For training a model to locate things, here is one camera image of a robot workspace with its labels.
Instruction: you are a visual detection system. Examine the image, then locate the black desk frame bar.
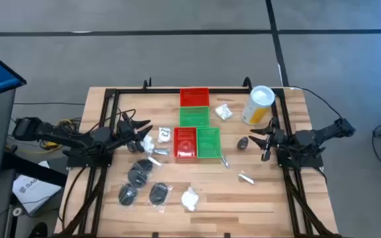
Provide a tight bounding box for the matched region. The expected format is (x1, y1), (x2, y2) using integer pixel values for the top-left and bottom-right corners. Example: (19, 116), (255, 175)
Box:
(1, 151), (68, 188)

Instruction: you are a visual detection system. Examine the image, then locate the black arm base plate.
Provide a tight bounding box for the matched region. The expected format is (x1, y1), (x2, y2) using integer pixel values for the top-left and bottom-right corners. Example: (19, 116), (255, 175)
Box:
(66, 141), (114, 169)
(275, 141), (324, 169)

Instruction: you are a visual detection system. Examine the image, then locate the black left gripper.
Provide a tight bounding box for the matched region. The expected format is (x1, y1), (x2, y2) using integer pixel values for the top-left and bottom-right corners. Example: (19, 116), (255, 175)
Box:
(116, 111), (154, 155)

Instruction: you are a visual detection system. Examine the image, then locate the white cotton balls bag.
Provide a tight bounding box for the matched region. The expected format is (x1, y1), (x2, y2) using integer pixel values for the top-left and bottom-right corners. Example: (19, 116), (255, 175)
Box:
(214, 103), (234, 121)
(141, 134), (155, 155)
(180, 186), (200, 213)

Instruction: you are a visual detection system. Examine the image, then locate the small black bagged part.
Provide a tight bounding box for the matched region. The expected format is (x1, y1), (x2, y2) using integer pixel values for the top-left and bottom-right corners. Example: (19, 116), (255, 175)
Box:
(236, 136), (250, 151)

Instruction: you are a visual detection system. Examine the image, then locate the green plastic basket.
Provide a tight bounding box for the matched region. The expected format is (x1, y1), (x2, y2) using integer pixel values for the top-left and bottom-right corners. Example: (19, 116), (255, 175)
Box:
(196, 127), (222, 159)
(179, 106), (211, 128)

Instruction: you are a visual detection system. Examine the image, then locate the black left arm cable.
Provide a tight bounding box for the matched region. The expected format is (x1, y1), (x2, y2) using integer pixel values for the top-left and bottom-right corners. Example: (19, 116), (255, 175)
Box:
(84, 107), (138, 135)

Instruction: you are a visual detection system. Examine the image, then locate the red plastic basket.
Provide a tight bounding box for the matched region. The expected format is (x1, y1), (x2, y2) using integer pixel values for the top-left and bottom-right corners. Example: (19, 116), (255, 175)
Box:
(179, 87), (210, 108)
(173, 127), (198, 159)

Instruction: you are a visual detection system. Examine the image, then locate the yellow cable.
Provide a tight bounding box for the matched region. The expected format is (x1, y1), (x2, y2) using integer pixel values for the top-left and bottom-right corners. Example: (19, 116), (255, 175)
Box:
(7, 118), (81, 155)

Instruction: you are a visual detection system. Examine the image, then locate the white yellow wipes canister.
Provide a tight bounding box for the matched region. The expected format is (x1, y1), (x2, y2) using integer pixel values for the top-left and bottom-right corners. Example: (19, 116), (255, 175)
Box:
(241, 85), (276, 126)

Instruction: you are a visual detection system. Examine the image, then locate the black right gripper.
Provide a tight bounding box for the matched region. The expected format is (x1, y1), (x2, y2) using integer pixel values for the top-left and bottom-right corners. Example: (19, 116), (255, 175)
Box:
(248, 115), (290, 163)

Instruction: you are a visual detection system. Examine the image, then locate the black rounded object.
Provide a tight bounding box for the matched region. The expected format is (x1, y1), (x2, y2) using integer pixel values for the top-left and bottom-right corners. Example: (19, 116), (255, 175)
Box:
(28, 221), (49, 238)

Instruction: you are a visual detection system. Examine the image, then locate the black hair net bag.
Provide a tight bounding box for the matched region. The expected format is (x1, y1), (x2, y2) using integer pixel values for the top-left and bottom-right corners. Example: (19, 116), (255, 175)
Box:
(118, 182), (139, 208)
(127, 167), (149, 189)
(136, 158), (154, 173)
(148, 181), (173, 213)

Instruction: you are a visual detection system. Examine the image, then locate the white bag with handwriting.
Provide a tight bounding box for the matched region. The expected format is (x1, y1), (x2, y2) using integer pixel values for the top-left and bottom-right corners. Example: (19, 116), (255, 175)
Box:
(157, 126), (173, 144)

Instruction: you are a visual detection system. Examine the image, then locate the white printed booklet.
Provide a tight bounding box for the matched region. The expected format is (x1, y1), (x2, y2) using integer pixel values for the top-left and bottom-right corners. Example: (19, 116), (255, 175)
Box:
(11, 160), (62, 214)

